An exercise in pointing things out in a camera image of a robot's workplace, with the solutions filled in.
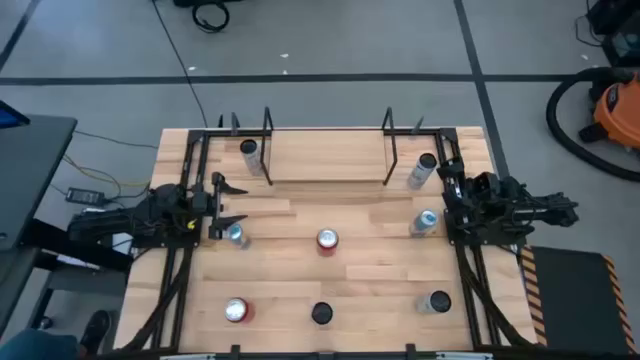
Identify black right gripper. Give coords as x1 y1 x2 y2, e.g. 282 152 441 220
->
436 156 489 235

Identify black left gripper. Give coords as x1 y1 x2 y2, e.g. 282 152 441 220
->
192 172 249 240

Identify blue silver Red Bull can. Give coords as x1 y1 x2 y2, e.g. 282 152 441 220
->
408 208 440 238
223 222 252 250

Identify white Celsius Arctic can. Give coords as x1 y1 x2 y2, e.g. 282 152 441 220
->
405 152 439 191

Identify white Celsius Peach Vibe can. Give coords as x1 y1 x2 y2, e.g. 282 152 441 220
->
238 138 266 177

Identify red Coke Zero can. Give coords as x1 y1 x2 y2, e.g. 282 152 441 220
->
315 228 340 258
223 297 256 325

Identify white Celsius can blue band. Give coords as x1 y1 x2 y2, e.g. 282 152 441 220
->
310 301 335 326

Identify wooden shelf black metal legs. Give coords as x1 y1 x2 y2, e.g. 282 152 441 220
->
259 105 400 187

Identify white paper sheet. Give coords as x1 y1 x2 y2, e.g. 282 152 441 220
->
57 232 136 271

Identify orange shop vacuum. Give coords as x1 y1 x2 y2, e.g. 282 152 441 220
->
544 66 640 184
578 69 640 151

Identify black power adapter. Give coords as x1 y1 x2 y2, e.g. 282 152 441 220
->
64 186 107 206

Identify black mat hazard stripes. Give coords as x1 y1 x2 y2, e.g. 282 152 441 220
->
517 244 640 359

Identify person's shoe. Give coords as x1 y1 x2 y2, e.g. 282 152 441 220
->
78 309 112 357

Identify black desk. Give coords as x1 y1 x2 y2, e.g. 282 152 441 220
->
0 113 134 341

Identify black equipment case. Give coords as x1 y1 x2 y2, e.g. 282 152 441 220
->
584 0 640 69

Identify blue screen device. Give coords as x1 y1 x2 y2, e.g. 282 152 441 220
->
0 99 30 130

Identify person's leg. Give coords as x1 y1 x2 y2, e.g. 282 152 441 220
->
0 327 81 360

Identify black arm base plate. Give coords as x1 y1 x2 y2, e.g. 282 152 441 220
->
447 224 524 247
144 233 204 250

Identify black aluminium table frame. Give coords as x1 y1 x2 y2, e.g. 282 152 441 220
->
119 112 539 360

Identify thin olive floor cable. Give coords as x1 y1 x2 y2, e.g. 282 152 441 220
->
73 129 160 150

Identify long black floor cable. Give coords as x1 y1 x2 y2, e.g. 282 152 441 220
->
151 0 209 129

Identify yellow floor cable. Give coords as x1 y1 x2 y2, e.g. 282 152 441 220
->
62 153 151 189

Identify coiled black cable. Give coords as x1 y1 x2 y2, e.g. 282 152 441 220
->
191 1 231 35

